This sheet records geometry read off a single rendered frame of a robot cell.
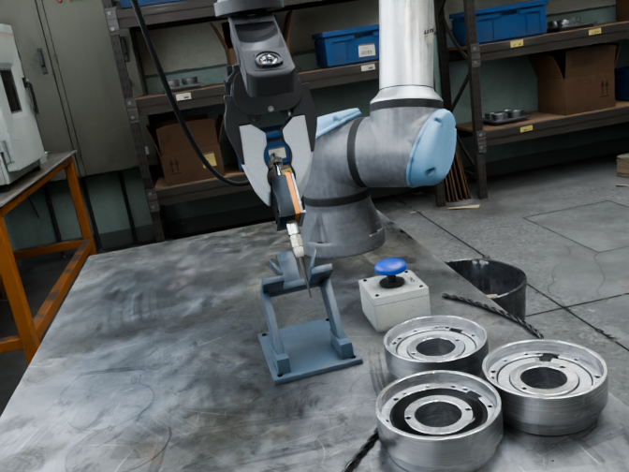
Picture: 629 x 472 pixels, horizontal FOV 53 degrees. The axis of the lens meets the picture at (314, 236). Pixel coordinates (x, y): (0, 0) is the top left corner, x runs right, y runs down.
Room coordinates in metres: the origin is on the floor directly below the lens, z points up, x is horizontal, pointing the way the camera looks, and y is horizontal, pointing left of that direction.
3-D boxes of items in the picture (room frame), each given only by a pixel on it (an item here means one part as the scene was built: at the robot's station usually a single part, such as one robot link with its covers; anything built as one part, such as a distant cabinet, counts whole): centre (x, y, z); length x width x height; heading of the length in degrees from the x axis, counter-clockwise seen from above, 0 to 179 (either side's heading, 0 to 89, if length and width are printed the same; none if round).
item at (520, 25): (4.42, -1.44, 1.11); 0.52 x 0.38 x 0.22; 98
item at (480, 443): (0.47, -0.08, 0.82); 0.10 x 0.10 x 0.04
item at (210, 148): (4.09, 0.71, 0.64); 0.49 x 0.40 x 0.37; 103
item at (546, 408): (0.50, -0.18, 0.82); 0.10 x 0.10 x 0.04
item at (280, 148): (4.19, 0.18, 0.56); 0.52 x 0.38 x 0.22; 95
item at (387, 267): (0.74, -0.09, 0.85); 0.04 x 0.04 x 0.05
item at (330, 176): (1.07, -0.06, 0.97); 0.13 x 0.12 x 0.14; 58
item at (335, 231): (1.07, -0.05, 0.85); 0.15 x 0.15 x 0.10
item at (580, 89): (4.49, -1.97, 0.67); 0.52 x 0.43 x 0.43; 98
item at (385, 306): (0.74, -0.09, 0.82); 0.08 x 0.07 x 0.05; 8
